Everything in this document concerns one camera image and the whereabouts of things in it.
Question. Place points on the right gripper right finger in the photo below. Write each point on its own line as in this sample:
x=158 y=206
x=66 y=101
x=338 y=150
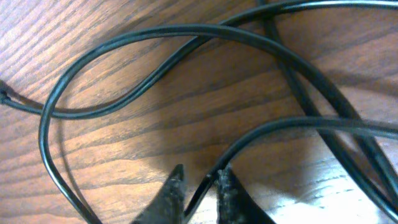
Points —
x=234 y=204

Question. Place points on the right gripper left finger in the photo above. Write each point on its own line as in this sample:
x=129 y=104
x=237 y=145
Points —
x=168 y=205

